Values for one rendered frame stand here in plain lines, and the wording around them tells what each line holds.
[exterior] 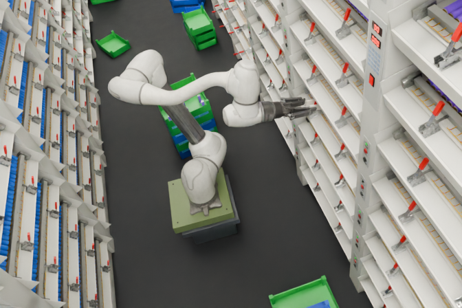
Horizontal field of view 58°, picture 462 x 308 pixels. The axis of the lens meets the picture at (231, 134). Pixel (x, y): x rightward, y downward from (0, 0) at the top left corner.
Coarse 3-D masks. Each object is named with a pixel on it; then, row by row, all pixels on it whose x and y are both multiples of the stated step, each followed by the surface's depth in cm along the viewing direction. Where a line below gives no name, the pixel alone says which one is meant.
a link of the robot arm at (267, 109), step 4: (260, 104) 174; (264, 104) 174; (268, 104) 174; (264, 108) 173; (268, 108) 173; (272, 108) 174; (264, 112) 173; (268, 112) 173; (272, 112) 174; (264, 116) 173; (268, 116) 174; (272, 116) 175; (264, 120) 175; (268, 120) 176
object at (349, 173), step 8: (296, 88) 195; (304, 88) 197; (296, 96) 199; (304, 96) 197; (312, 96) 195; (304, 104) 194; (320, 112) 187; (312, 120) 187; (320, 120) 185; (328, 120) 183; (320, 128) 182; (320, 136) 180; (328, 136) 178; (328, 144) 176; (336, 144) 174; (336, 152) 172; (336, 160) 170; (344, 160) 168; (344, 168) 166; (352, 168) 165; (344, 176) 164; (352, 176) 163; (352, 184) 161
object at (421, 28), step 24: (408, 0) 89; (432, 0) 89; (456, 0) 90; (408, 24) 92; (432, 24) 89; (456, 24) 83; (408, 48) 89; (432, 48) 85; (456, 48) 83; (432, 72) 83; (456, 72) 80; (456, 96) 78
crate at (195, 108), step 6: (204, 96) 269; (186, 102) 275; (192, 102) 274; (198, 102) 273; (204, 102) 272; (192, 108) 271; (198, 108) 262; (204, 108) 264; (210, 108) 267; (162, 114) 264; (192, 114) 264; (198, 114) 266; (168, 120) 258; (168, 126) 262
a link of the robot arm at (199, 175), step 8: (192, 160) 215; (200, 160) 215; (208, 160) 220; (184, 168) 212; (192, 168) 211; (200, 168) 211; (208, 168) 215; (216, 168) 222; (184, 176) 211; (192, 176) 209; (200, 176) 210; (208, 176) 213; (216, 176) 223; (184, 184) 214; (192, 184) 211; (200, 184) 211; (208, 184) 215; (192, 192) 214; (200, 192) 214; (208, 192) 217; (192, 200) 221; (200, 200) 219; (208, 200) 221
